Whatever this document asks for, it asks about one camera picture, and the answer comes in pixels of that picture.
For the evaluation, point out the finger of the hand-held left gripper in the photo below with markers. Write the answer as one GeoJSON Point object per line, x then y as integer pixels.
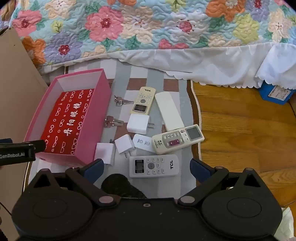
{"type": "Point", "coordinates": [39, 146]}

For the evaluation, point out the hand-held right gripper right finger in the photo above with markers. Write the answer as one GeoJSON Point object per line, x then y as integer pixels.
{"type": "Point", "coordinates": [199, 168]}

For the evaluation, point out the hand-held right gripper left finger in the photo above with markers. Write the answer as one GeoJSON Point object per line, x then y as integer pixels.
{"type": "Point", "coordinates": [93, 168]}

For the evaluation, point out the white remote with grey screen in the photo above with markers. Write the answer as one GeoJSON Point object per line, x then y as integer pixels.
{"type": "Point", "coordinates": [178, 139]}

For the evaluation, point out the pink cardboard box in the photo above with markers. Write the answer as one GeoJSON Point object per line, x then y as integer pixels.
{"type": "Point", "coordinates": [103, 99]}

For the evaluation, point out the cream remote control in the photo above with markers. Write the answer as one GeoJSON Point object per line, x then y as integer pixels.
{"type": "Point", "coordinates": [143, 99]}

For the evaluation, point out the white square power adapter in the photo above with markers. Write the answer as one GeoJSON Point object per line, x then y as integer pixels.
{"type": "Point", "coordinates": [123, 143]}
{"type": "Point", "coordinates": [104, 153]}
{"type": "Point", "coordinates": [137, 124]}

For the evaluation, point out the red printed cloth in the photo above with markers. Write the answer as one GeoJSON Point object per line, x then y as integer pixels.
{"type": "Point", "coordinates": [69, 118]}

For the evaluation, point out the white remote with small screen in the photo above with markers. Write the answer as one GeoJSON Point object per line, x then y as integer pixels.
{"type": "Point", "coordinates": [155, 165]}

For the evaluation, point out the silver key bunch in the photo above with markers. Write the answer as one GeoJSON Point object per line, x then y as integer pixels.
{"type": "Point", "coordinates": [121, 101]}
{"type": "Point", "coordinates": [111, 121]}

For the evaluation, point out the white rounded charger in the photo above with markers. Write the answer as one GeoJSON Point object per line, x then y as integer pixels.
{"type": "Point", "coordinates": [143, 142]}

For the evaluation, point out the plain white remote control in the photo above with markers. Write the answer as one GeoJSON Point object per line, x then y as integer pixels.
{"type": "Point", "coordinates": [168, 111]}

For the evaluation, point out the brown cardboard panel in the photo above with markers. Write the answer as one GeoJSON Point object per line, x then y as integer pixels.
{"type": "Point", "coordinates": [16, 81]}

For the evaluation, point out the blue box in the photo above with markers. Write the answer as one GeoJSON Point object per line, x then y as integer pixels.
{"type": "Point", "coordinates": [266, 93]}

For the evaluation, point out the grey striped floor rug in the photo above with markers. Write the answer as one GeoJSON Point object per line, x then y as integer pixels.
{"type": "Point", "coordinates": [138, 76]}

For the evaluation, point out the white crumpled cloth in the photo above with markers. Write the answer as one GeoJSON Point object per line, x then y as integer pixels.
{"type": "Point", "coordinates": [289, 222]}

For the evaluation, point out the floral quilted bedspread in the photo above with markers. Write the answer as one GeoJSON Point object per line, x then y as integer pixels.
{"type": "Point", "coordinates": [161, 23]}

